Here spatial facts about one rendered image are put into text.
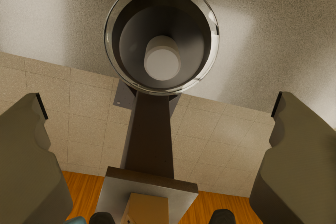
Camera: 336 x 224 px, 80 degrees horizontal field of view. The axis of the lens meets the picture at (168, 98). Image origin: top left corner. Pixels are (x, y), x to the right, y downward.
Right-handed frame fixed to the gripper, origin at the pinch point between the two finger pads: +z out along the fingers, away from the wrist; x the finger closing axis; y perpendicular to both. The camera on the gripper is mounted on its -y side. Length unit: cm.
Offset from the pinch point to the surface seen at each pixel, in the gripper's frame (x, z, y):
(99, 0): -11.2, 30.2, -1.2
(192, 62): 2.8, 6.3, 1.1
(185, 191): 8, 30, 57
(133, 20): -2.2, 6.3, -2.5
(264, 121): 89, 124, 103
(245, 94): 20.2, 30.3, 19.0
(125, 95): -28, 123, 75
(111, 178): -16, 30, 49
